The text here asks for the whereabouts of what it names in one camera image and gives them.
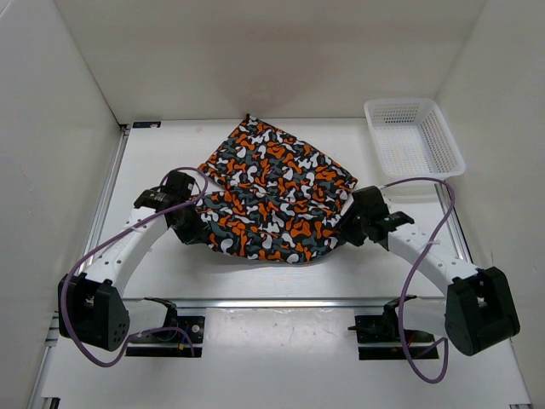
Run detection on orange camouflage shorts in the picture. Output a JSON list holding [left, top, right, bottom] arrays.
[[195, 114, 358, 264]]

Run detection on white perforated plastic basket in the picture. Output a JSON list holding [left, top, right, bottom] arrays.
[[364, 97, 466, 180]]

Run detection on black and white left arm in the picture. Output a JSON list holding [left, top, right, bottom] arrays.
[[58, 167, 209, 352]]

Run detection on left side aluminium rail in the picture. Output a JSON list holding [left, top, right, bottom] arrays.
[[63, 124, 129, 306]]

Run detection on aluminium table edge rail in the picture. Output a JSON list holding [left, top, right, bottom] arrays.
[[67, 297, 486, 311]]

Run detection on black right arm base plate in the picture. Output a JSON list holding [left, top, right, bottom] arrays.
[[347, 315, 439, 361]]

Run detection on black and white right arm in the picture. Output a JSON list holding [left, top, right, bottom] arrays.
[[340, 186, 520, 356]]

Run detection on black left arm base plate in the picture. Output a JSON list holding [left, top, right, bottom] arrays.
[[125, 308, 206, 359]]

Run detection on black corner label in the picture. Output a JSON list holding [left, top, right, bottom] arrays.
[[132, 121, 162, 129]]

